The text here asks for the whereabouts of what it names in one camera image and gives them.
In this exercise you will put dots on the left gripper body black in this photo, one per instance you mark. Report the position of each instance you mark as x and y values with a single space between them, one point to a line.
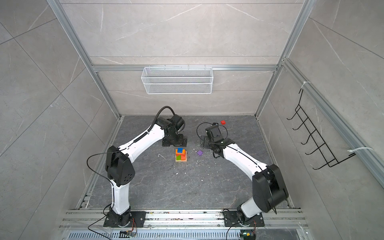
178 139

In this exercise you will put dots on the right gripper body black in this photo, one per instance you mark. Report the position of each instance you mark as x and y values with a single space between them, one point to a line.
206 141

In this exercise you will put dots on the orange-yellow rectangular block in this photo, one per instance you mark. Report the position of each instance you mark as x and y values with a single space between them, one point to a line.
182 153

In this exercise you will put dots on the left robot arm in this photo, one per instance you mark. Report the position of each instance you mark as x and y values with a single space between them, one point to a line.
119 162

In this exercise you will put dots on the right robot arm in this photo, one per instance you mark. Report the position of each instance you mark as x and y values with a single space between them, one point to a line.
268 185

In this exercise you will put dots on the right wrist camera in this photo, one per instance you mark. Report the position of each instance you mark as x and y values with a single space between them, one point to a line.
214 134

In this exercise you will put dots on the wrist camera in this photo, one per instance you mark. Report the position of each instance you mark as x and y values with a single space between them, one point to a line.
177 122
214 134

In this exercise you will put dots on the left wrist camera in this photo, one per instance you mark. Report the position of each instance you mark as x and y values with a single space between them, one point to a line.
177 122

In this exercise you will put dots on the white wire mesh basket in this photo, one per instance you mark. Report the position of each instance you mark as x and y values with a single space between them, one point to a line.
177 80

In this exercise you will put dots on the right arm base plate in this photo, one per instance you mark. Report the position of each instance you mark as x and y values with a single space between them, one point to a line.
236 219

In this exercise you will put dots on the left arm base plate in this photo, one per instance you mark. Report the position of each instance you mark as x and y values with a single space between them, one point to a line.
126 220

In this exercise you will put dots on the aluminium mounting rail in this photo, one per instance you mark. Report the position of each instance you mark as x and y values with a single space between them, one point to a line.
190 219

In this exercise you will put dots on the black wire hook rack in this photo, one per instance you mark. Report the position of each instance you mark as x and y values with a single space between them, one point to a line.
316 137

